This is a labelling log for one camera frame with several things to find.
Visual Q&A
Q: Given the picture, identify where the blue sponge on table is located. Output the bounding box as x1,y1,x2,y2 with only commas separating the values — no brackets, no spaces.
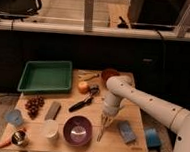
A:
118,120,136,144

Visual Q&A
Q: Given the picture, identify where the purple bowl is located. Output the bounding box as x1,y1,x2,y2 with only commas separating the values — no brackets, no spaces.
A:
63,115,93,147

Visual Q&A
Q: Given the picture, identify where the blue object on floor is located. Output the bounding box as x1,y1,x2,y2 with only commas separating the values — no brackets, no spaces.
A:
145,128,161,149

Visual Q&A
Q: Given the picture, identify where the black handled peeler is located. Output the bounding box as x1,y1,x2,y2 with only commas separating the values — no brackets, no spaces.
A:
68,85,99,113

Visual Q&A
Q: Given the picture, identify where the small metal cup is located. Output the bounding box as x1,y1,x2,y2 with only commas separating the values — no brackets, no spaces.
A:
11,130,29,147

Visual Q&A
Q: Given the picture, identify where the brown bowl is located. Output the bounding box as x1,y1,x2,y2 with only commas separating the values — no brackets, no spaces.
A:
101,69,119,82

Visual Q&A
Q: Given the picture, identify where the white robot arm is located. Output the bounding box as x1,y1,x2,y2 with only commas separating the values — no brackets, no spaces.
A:
102,75,190,152

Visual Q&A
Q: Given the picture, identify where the bunch of dark grapes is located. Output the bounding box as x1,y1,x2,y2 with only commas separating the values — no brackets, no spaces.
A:
25,97,45,119

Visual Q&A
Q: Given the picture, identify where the orange carrot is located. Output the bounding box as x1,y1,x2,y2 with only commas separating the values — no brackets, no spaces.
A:
0,125,28,152

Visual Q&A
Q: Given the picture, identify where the grey vertical post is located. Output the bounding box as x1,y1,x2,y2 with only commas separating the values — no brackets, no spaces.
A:
83,0,94,32

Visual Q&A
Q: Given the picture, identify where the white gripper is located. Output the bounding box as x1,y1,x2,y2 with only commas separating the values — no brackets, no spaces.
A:
100,94,122,127

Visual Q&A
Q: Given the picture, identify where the green plastic tray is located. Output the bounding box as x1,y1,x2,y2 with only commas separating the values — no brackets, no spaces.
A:
17,60,73,94

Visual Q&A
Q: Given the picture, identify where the black monitor right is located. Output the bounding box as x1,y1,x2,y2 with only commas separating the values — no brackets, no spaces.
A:
127,0,186,31

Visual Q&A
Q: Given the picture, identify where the orange fruit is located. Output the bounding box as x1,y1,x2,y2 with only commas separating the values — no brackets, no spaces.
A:
77,81,90,94

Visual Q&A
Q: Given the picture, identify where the yellow banana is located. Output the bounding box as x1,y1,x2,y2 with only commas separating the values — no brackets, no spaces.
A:
77,70,99,81

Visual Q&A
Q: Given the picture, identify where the white cup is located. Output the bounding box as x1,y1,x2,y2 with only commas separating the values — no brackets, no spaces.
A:
43,120,59,140

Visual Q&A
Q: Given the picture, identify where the grey rectangular block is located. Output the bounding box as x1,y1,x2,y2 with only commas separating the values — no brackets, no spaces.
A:
45,102,61,120

